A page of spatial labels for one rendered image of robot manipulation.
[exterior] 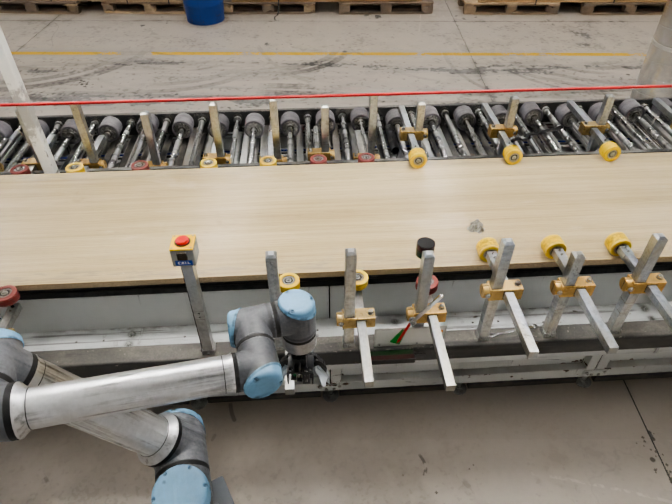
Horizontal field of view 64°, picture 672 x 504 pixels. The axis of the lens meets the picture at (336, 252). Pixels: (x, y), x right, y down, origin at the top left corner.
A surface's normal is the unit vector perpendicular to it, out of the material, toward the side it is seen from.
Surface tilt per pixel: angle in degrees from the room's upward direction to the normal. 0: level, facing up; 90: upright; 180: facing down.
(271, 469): 0
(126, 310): 90
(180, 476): 5
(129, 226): 0
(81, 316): 90
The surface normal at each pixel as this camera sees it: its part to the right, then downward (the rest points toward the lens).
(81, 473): 0.00, -0.75
